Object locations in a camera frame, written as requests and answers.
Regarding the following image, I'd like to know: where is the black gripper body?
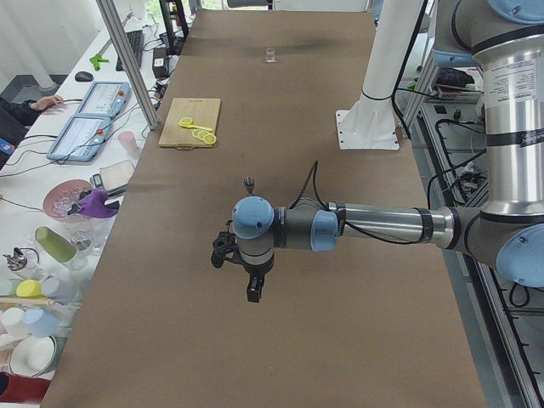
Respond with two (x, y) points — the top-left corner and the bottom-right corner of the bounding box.
(236, 237), (275, 272)

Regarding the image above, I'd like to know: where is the steel jigger measuring cup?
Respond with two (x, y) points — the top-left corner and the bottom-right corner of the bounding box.
(242, 176), (255, 196)

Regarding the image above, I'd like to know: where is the clear glass cup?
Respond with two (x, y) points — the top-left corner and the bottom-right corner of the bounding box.
(264, 48), (276, 64)

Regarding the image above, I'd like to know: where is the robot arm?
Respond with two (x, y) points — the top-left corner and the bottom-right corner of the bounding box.
(212, 1), (543, 302)

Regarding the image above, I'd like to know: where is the pink plastic cup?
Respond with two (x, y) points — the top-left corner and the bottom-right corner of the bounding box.
(117, 131), (139, 158)

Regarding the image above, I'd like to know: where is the green tall cup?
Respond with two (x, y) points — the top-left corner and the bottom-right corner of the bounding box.
(35, 226), (77, 264)

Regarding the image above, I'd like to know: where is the light blue cup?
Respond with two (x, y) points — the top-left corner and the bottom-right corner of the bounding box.
(22, 308), (60, 338)

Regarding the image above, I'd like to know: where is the yellow cup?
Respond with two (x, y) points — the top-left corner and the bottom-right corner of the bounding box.
(15, 280), (45, 299)

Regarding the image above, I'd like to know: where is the outer lemon slice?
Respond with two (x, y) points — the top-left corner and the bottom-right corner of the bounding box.
(201, 133), (217, 145)

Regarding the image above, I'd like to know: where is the middle lemon slice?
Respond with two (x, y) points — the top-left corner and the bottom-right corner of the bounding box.
(198, 132), (213, 141)

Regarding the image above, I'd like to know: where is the bamboo cutting board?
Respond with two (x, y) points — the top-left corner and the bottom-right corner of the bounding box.
(158, 98), (221, 150)

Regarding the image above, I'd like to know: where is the kitchen scale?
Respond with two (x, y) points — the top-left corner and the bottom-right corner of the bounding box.
(89, 160), (134, 196)

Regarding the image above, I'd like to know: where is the purple cloth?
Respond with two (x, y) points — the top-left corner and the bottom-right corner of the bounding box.
(67, 189), (120, 218)

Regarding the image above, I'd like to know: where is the pink bowl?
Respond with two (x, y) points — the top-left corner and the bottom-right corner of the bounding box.
(42, 179), (92, 222)

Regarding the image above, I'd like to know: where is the near blue teach pendant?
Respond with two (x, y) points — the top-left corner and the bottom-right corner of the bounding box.
(46, 115), (112, 162)

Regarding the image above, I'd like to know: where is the blue teach pendant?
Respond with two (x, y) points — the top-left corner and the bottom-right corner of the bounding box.
(76, 81), (131, 119)
(46, 115), (112, 162)

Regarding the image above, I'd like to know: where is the far blue teach pendant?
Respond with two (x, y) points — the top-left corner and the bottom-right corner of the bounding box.
(76, 81), (131, 119)

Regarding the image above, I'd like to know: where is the glass oil dispenser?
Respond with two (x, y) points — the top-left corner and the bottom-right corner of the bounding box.
(3, 247), (43, 281)

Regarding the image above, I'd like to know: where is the white bowl green rim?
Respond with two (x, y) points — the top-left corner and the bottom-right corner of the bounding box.
(8, 336), (57, 377)

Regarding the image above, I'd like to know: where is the black keyboard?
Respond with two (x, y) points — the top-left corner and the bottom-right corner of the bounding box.
(125, 30), (145, 68)

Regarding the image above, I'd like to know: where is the black computer mouse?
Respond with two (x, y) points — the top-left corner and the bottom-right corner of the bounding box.
(74, 71), (94, 82)

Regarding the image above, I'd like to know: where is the seated person black jacket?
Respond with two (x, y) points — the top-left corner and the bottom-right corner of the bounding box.
(1, 95), (65, 167)

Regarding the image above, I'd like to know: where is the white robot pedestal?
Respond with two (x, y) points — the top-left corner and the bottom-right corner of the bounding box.
(336, 0), (426, 150)

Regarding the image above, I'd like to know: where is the aluminium frame post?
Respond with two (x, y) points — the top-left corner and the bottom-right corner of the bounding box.
(96, 0), (159, 130)

